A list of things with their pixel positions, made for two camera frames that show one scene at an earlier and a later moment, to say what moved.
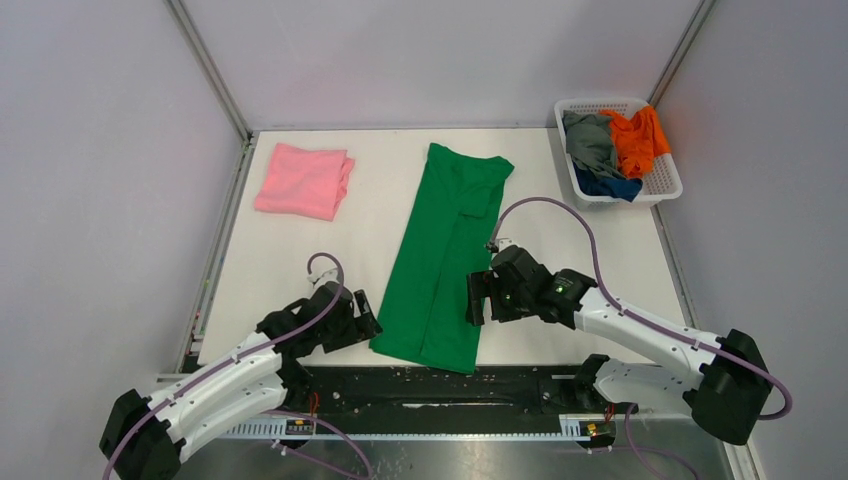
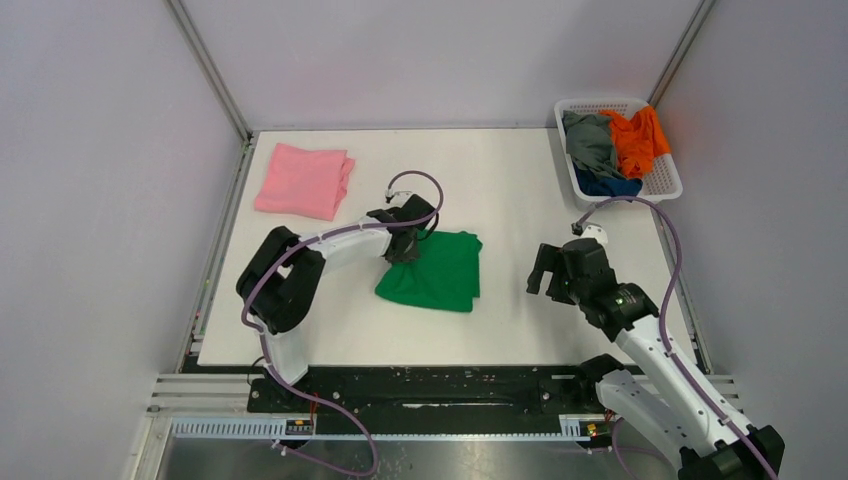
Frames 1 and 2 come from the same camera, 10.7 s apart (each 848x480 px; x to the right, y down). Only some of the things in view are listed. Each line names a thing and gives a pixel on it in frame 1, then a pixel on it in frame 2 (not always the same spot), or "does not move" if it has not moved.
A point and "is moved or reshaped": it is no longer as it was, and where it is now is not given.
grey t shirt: (590, 142) does not move
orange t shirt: (637, 140) does not move
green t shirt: (446, 238) is moved or reshaped
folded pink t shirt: (304, 181) does not move
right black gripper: (483, 284) → (544, 262)
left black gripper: (363, 326) → (408, 255)
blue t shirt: (593, 185) does not move
